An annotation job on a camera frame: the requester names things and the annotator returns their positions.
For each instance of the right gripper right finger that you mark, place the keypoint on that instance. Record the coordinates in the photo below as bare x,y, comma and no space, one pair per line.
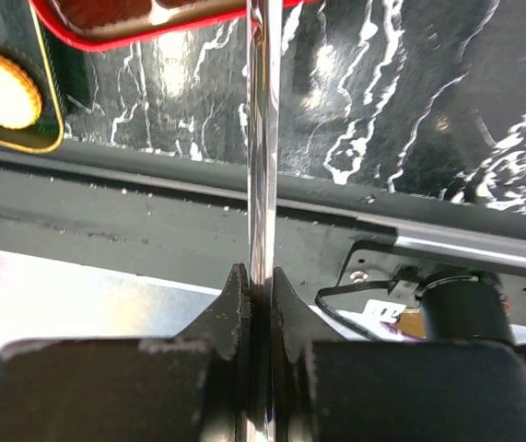
328,388

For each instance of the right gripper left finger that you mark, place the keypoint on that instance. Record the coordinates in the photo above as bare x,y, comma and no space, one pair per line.
190,387

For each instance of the red tin box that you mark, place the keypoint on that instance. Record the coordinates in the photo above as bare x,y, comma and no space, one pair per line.
98,26

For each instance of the metal tongs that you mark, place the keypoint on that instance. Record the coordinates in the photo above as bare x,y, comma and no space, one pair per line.
264,28

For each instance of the corner round biscuit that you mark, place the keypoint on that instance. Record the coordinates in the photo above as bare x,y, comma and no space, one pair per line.
20,99

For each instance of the black cookie tray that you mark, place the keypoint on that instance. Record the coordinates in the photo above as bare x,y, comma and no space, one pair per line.
42,81

